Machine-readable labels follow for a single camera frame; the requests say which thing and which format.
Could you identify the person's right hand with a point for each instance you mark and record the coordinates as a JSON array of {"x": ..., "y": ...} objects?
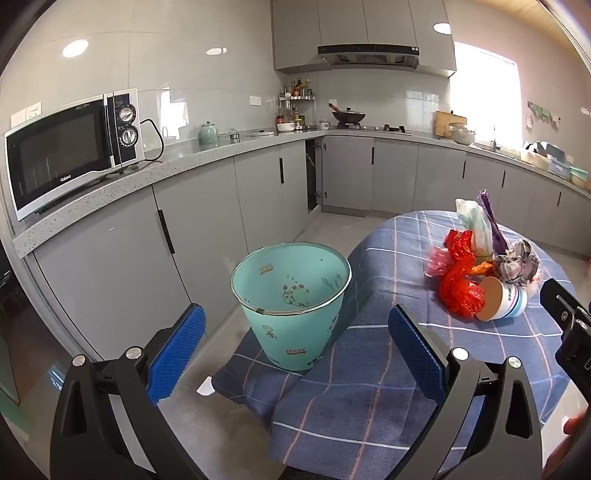
[{"x": 575, "y": 422}]

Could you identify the gas stove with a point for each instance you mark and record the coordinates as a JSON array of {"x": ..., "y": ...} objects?
[{"x": 388, "y": 129}]

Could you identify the paper cup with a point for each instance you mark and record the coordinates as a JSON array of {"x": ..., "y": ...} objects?
[{"x": 501, "y": 300}]

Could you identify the pink plastic bag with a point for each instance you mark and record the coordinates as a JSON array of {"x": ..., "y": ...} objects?
[{"x": 436, "y": 263}]

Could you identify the wall decoration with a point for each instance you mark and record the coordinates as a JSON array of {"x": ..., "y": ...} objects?
[{"x": 545, "y": 114}]

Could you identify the wooden cutting board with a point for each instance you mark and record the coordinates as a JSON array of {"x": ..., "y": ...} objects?
[{"x": 443, "y": 122}]

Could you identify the silver black microwave oven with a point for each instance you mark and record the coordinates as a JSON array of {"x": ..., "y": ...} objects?
[{"x": 60, "y": 152}]

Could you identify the bright kitchen window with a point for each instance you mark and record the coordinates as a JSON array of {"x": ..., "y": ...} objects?
[{"x": 485, "y": 92}]

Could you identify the red plastic bag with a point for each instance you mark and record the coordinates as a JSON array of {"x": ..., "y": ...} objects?
[{"x": 455, "y": 286}]

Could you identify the blue plaid tablecloth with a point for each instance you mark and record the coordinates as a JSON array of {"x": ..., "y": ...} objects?
[{"x": 397, "y": 277}]

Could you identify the teal printed waste bin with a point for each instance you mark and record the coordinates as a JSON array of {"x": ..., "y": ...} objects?
[{"x": 295, "y": 341}]

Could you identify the white wall outlet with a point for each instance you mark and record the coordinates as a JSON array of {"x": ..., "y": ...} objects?
[{"x": 32, "y": 110}]

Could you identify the white bowl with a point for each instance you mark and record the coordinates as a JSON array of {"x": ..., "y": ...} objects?
[{"x": 286, "y": 127}]

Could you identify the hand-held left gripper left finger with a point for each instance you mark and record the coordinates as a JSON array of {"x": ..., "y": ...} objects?
[{"x": 178, "y": 350}]

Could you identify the white printed plastic bag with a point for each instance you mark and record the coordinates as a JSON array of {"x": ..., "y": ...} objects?
[{"x": 475, "y": 226}]

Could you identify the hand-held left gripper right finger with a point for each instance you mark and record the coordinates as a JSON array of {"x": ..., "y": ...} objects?
[{"x": 415, "y": 355}]

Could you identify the flat round plate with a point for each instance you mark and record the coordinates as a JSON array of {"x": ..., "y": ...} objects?
[{"x": 261, "y": 134}]

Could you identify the black range hood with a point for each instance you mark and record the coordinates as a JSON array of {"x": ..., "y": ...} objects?
[{"x": 369, "y": 53}]

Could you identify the speckled grey countertop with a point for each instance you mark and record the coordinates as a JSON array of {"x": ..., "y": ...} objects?
[{"x": 138, "y": 177}]

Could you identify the small metal cup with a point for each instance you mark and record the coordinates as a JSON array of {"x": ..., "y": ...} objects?
[{"x": 234, "y": 137}]

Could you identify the black wok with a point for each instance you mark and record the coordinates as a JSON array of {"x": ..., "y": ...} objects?
[{"x": 348, "y": 116}]

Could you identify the metal spice rack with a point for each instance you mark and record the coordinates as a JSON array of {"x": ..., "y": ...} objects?
[{"x": 300, "y": 106}]

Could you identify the group of seasoning bottles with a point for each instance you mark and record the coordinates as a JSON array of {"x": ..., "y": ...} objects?
[{"x": 300, "y": 88}]

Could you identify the beige basket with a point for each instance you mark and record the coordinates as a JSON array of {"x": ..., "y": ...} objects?
[{"x": 535, "y": 159}]

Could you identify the blue storage box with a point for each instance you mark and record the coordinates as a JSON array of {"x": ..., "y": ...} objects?
[{"x": 561, "y": 161}]

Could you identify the green ceramic teapot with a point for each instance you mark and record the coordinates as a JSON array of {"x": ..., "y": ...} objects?
[{"x": 208, "y": 136}]

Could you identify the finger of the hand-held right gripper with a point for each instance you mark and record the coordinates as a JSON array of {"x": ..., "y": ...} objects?
[{"x": 563, "y": 300}]

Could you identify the grey upper cabinets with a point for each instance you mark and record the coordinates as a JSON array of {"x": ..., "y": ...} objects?
[{"x": 360, "y": 23}]

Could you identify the metal faucet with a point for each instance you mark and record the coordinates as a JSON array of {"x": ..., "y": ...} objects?
[{"x": 495, "y": 141}]

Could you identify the silver wrapper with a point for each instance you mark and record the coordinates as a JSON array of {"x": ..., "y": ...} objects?
[{"x": 517, "y": 263}]

